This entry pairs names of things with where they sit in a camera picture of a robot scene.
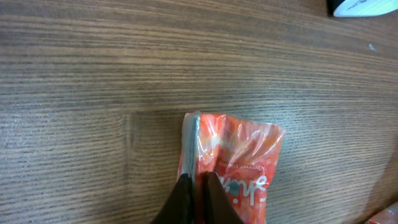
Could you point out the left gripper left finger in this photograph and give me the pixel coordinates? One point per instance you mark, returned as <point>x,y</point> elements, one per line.
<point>178,208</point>

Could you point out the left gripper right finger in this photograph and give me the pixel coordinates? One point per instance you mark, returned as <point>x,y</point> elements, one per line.
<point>217,207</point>

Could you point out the orange red tissue pack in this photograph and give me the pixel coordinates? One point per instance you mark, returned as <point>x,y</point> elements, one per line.
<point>243,154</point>

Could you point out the red teal snack packet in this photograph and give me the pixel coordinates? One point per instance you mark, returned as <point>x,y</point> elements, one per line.
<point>387,216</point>

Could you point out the white barcode scanner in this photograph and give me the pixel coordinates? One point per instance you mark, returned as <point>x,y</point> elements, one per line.
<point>360,8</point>

